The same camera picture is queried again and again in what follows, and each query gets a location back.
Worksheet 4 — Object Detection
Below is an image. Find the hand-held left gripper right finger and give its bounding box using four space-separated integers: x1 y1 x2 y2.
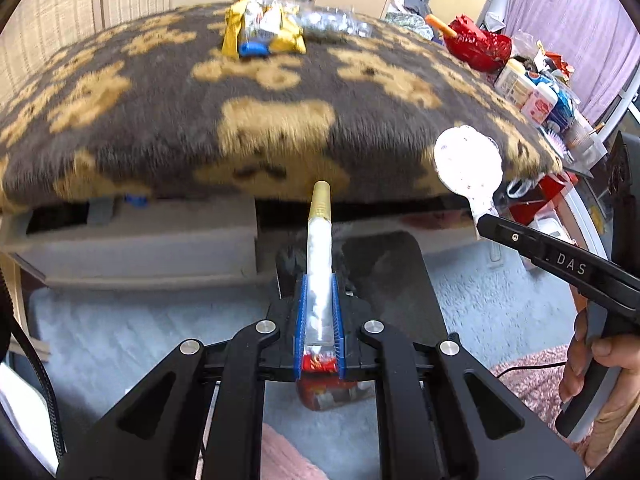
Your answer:
331 275 586 480

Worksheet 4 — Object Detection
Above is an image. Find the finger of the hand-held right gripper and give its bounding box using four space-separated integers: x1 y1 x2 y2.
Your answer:
475 212 548 267

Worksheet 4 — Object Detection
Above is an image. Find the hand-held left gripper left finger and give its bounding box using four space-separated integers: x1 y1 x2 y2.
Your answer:
55 275 307 480

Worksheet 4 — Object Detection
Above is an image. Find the red and silver stick wrapper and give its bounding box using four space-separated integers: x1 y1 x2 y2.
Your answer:
295 180 376 413

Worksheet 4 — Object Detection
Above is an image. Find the black trash bin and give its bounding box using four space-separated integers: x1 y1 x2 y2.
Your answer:
274 231 448 361

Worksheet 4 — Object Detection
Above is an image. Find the white foil lid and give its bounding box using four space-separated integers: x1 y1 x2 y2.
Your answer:
433 125 504 223

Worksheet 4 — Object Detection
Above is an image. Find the person's right hand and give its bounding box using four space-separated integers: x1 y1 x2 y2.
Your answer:
559 309 640 411

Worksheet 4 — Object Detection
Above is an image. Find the red cardboard box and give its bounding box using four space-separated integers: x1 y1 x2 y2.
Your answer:
515 172 581 231

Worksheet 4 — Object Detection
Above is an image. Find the hair brush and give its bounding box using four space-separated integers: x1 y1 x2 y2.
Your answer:
545 127 568 161

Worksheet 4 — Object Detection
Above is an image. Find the large clear plastic bag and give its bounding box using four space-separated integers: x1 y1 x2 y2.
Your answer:
565 110 608 166

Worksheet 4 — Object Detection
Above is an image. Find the blue tin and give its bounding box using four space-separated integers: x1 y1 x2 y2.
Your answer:
542 80 581 133

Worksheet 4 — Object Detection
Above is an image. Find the pale grey fluffy rug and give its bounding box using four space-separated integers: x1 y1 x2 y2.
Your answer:
27 255 576 480

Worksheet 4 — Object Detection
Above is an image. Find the cream bottle with yellow cap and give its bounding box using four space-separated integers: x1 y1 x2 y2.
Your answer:
494 58 533 106

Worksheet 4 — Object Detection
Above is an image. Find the red basket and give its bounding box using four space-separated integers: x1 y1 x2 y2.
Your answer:
444 16 513 73

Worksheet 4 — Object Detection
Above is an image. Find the orange stick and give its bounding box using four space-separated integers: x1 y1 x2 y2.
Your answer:
425 14 458 38

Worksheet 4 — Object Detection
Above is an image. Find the purple curtain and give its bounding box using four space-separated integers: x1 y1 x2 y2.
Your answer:
505 0 636 126

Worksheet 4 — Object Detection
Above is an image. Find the camouflage cloth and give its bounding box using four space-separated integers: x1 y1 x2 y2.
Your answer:
385 12 436 41

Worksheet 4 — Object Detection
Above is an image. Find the brown bear-print blanket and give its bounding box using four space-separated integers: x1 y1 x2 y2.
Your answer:
0 2 563 213

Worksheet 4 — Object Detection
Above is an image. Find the gold snack wrapper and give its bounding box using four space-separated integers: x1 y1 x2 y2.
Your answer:
221 0 307 60

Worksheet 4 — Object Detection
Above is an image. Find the woven folding screen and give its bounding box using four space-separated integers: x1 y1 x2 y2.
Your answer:
0 0 176 76

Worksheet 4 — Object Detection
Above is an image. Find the thin black cable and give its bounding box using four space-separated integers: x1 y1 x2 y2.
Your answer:
500 361 571 377

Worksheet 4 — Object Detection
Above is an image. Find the grey low table frame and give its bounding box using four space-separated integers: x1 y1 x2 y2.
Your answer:
0 195 261 288

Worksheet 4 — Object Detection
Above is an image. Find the black braided cable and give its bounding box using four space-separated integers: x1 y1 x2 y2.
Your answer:
0 260 68 461

